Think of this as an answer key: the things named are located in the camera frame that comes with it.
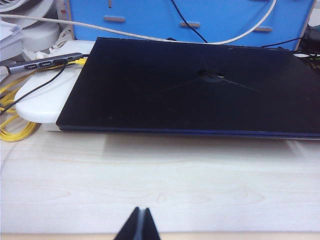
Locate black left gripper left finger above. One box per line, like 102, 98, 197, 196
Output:
114, 206, 142, 240

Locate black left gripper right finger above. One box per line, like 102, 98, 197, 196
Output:
142, 207, 161, 240

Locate dark blue closed laptop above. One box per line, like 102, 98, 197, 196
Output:
56, 37, 320, 141

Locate white laptop riser stand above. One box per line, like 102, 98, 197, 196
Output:
15, 39, 98, 132

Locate grey usb hub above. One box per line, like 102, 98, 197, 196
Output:
7, 52, 85, 75

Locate blue wooden organizer box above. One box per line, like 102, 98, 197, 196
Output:
68, 0, 316, 50

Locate white desk fan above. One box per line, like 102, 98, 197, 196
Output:
0, 0, 63, 54

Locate white paper stack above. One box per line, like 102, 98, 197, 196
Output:
0, 19, 25, 65

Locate green-edged black mouse pad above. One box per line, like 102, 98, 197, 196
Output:
293, 51, 320, 71

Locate yellow flat network cable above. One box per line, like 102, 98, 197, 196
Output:
0, 57, 89, 144

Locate thin black hub cable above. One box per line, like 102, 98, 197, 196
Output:
0, 53, 91, 116

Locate white cable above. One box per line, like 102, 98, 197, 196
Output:
0, 0, 278, 46

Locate patterned white strap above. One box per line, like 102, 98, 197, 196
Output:
55, 24, 76, 52

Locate thin black monitor cable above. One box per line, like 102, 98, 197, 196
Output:
170, 0, 209, 44

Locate black mouse cable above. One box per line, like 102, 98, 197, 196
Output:
262, 36, 305, 49

